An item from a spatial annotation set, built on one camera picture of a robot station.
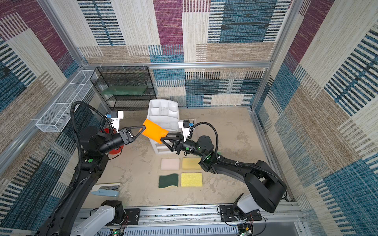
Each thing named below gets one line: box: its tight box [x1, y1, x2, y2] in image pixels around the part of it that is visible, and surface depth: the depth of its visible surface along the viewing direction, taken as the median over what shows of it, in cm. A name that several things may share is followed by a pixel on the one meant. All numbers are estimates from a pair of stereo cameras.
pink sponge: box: [160, 157, 181, 171], surface depth 92 cm
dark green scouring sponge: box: [158, 173, 179, 188], surface depth 85 cm
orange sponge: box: [141, 118, 169, 145], surface depth 66 cm
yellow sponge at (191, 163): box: [182, 157, 202, 170], surface depth 92 cm
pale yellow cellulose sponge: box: [181, 172, 203, 188], surface depth 85 cm
